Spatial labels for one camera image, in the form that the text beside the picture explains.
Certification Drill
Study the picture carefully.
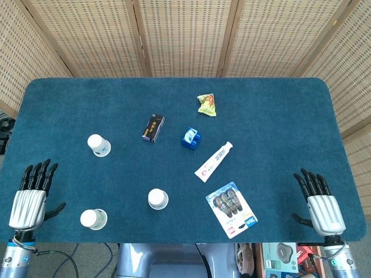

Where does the blue-grey robot torso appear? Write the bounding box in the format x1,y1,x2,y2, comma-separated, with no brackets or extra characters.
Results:
115,242,241,278

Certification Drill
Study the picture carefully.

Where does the blue floor cable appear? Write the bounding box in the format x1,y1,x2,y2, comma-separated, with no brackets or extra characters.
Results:
68,242,114,278

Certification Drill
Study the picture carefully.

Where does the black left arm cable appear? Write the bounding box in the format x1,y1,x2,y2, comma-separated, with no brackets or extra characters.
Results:
34,249,79,278

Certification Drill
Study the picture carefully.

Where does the brown crumpled bag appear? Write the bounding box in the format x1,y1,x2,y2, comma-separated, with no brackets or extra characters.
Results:
236,243,257,276

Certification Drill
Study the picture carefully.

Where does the red black product box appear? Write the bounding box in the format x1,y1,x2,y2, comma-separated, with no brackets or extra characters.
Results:
297,245,315,266

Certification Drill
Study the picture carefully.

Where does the correction tape blister pack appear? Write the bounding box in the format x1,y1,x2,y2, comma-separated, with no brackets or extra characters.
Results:
205,181,259,239

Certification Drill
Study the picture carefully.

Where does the woven bamboo folding screen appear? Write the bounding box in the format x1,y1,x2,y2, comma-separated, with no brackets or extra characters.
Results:
0,0,371,232

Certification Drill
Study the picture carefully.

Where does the crumpled yellow snack wrapper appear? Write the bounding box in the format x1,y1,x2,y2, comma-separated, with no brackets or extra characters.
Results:
197,93,217,117

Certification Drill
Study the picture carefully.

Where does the grey right wrist cable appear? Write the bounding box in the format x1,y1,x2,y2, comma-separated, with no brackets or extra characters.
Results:
327,239,352,258

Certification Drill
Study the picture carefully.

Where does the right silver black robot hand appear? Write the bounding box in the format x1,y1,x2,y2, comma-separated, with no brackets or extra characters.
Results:
292,168,347,238

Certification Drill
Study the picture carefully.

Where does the dark blue product box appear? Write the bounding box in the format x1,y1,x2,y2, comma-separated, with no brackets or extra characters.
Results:
265,269,299,278

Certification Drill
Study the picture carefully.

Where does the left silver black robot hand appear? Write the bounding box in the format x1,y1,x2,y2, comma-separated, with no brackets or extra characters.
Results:
8,158,67,232

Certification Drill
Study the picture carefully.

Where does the blue toy building block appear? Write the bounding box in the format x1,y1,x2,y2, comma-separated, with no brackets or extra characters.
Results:
181,126,203,151

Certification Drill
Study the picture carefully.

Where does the small black purple carton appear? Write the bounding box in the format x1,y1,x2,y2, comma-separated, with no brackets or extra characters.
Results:
141,114,165,143

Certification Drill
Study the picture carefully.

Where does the teal blue table mat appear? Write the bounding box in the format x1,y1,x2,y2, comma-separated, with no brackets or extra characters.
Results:
0,77,366,244

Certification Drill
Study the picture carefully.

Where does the white pink toothpaste tube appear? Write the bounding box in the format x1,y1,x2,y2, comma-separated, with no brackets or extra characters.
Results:
194,141,234,183

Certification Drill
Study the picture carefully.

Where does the paper cup blue flower print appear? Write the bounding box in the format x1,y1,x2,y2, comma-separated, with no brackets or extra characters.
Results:
147,188,169,210
86,133,112,158

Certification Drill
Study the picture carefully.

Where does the teal box grey round device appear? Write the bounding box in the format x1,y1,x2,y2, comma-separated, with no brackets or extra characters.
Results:
262,242,299,275

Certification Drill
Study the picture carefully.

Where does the coiled black cable bundle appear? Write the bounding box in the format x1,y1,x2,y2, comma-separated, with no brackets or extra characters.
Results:
0,117,16,131

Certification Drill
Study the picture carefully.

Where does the paper cup green fern print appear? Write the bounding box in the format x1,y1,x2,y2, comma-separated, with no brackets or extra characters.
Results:
79,208,108,231

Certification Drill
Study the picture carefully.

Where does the black power box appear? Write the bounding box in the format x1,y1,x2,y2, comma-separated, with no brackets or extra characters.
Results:
0,131,12,155

